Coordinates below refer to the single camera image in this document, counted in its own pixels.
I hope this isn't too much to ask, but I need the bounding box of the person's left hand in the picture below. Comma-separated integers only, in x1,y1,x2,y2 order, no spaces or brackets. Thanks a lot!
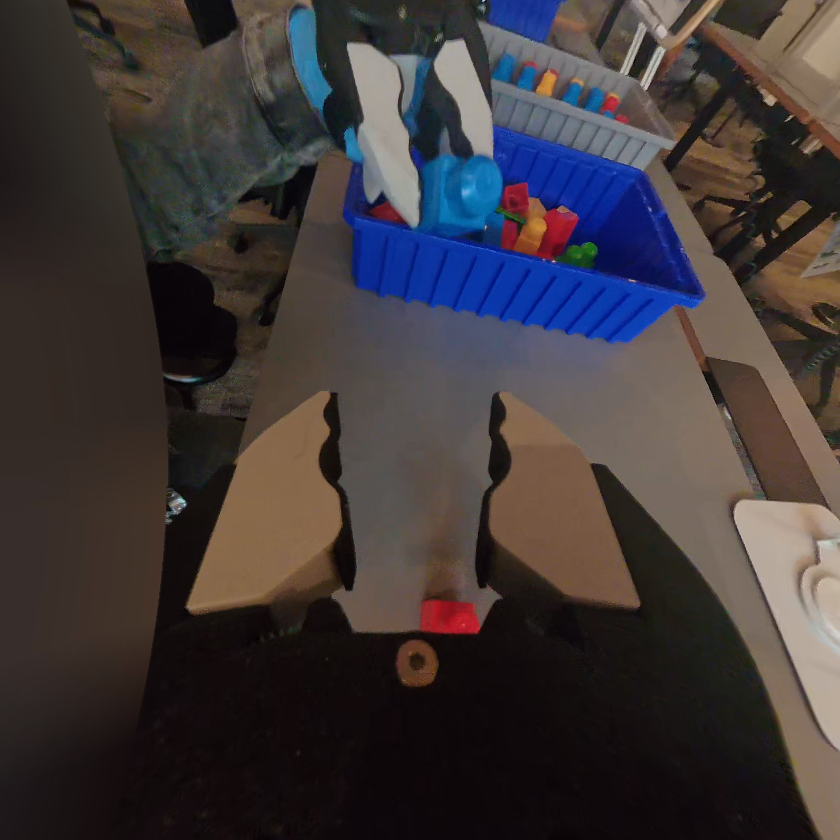
287,5,334,114

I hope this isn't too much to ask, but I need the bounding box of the blue plastic bin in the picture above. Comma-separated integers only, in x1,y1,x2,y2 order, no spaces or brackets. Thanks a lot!
343,125,706,345

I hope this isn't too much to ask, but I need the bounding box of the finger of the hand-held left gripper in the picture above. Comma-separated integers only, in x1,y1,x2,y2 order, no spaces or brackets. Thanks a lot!
423,41,495,161
346,42,422,228

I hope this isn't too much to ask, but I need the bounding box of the large dark panel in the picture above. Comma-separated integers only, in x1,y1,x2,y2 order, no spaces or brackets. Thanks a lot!
0,0,170,840

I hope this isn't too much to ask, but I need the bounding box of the small red mega block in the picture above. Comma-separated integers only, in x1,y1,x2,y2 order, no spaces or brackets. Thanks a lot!
420,598,481,636

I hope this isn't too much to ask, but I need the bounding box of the blue storage crate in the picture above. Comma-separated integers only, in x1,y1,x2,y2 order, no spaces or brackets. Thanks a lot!
486,0,565,43

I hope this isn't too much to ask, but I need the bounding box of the white round object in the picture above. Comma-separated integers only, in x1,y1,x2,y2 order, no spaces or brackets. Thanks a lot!
799,538,840,647

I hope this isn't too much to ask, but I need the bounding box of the black flat panel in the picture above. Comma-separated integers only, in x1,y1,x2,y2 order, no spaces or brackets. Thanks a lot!
705,356,829,509

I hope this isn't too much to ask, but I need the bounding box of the grey plastic bin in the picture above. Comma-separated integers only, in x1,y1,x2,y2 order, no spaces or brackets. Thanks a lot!
478,20,678,172

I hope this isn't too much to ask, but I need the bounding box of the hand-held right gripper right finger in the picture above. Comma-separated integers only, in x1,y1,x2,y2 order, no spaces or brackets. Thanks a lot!
474,390,643,613

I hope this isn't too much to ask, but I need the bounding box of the person's left forearm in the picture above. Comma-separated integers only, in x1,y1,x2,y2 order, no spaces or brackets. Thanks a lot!
108,10,336,260

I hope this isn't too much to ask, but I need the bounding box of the white tray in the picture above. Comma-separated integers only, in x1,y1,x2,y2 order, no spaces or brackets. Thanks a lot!
733,499,840,752

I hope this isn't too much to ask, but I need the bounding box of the light blue mega block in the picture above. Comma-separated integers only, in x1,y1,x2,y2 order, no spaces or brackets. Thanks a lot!
415,154,505,240

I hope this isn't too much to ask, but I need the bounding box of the pile of colourful mega blocks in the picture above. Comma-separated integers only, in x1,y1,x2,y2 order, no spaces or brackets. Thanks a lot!
367,182,601,270

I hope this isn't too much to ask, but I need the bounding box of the wooden table with black legs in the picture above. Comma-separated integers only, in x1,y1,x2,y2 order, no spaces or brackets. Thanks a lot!
663,20,840,277

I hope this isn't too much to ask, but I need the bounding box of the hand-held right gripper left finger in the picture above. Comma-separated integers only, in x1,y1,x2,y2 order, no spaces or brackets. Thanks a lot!
185,390,358,616

